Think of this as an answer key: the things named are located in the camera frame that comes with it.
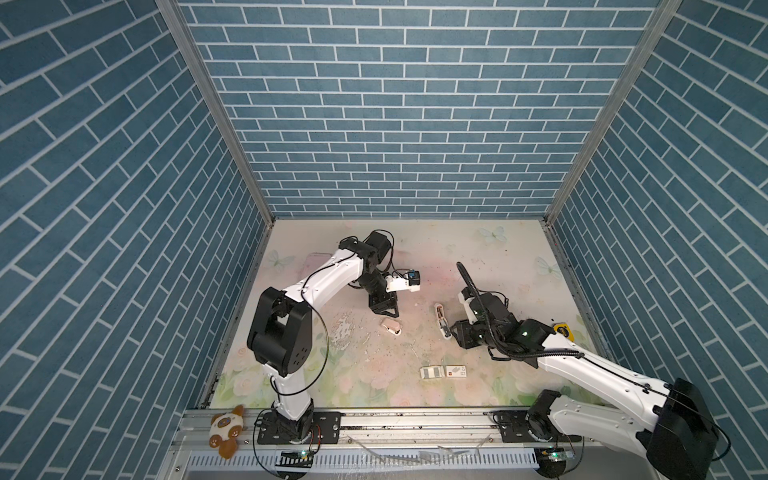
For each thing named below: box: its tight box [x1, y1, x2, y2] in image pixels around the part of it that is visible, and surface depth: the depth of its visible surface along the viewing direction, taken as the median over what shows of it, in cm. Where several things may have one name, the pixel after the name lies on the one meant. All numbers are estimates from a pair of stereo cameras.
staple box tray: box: [420, 365, 445, 379], surface depth 84 cm
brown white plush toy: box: [209, 404, 244, 460], surface depth 72 cm
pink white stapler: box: [435, 303, 453, 339], surface depth 93 cm
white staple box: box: [445, 364, 467, 378], surface depth 84 cm
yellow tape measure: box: [553, 323, 575, 342], surface depth 91 cm
